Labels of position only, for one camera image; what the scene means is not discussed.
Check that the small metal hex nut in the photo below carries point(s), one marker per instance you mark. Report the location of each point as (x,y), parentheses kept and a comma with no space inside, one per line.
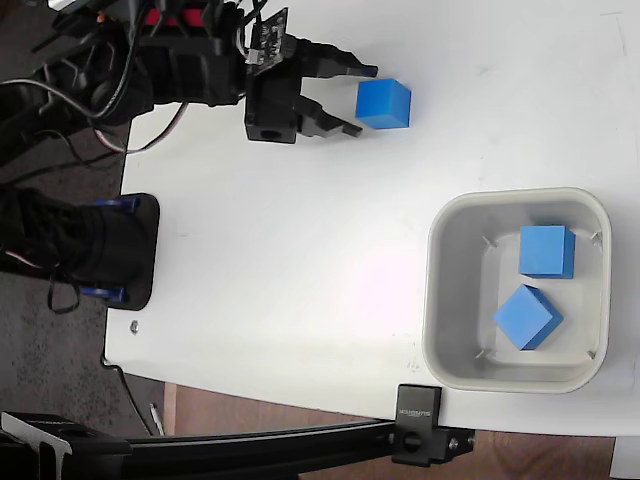
(134,326)

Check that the gripper camera circuit board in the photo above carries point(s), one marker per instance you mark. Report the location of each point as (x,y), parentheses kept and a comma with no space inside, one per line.
(270,37)

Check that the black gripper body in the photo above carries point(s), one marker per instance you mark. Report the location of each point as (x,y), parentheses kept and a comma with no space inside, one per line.
(272,110)

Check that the small pen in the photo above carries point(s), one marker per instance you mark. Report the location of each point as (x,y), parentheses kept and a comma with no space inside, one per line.
(156,419)

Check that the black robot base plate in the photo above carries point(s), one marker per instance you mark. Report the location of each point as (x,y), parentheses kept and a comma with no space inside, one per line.
(142,250)

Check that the blue base clamp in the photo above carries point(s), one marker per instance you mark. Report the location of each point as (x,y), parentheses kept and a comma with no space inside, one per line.
(117,204)
(102,293)

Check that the black table clamp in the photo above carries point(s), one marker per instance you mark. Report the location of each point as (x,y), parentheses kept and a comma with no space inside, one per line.
(417,425)

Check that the white flat object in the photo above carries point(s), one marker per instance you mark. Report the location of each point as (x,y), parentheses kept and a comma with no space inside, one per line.
(65,4)

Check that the black six-joint robot arm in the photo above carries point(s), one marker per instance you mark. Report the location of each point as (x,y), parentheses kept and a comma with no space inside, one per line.
(190,70)

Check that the black metal bracket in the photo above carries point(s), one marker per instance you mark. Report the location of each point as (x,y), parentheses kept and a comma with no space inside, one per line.
(45,445)

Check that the black tripod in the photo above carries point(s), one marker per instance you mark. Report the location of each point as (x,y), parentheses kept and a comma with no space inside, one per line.
(65,27)

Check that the white plastic bin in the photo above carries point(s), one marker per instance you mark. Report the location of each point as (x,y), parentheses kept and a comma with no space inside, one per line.
(450,300)

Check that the blue cube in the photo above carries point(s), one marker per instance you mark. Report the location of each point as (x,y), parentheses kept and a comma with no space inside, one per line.
(380,102)
(525,315)
(545,249)

